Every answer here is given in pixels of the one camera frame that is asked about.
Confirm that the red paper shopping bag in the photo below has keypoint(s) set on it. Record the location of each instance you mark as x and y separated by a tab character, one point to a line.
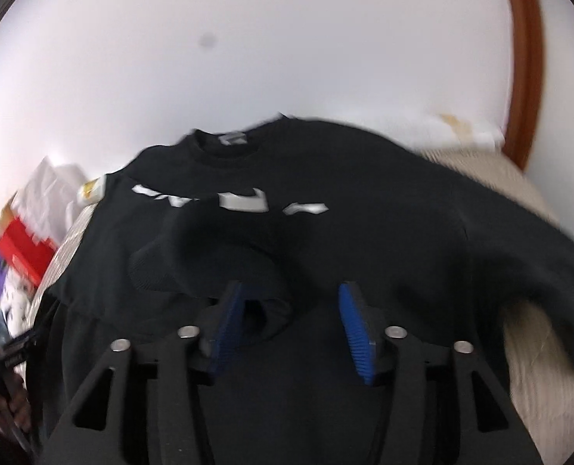
27	254

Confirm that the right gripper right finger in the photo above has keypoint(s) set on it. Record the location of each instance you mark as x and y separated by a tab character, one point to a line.
364	327

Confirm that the black sweatshirt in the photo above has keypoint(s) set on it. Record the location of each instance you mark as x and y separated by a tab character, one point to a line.
300	209

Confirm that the white Miniso plastic bag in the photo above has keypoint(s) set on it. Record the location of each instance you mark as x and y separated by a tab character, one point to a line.
47	203

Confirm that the white polka dot pillow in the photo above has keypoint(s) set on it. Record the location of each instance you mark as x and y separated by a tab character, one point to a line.
15	302

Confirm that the person's left hand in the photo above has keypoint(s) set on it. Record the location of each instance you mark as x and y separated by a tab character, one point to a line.
15	413

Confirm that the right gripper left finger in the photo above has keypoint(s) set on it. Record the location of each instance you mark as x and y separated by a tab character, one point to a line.
221	329

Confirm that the striped mattress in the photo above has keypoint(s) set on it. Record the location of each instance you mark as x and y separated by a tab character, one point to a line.
542	378

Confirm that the brown wooden door frame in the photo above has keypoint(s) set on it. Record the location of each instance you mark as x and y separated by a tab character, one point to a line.
527	81

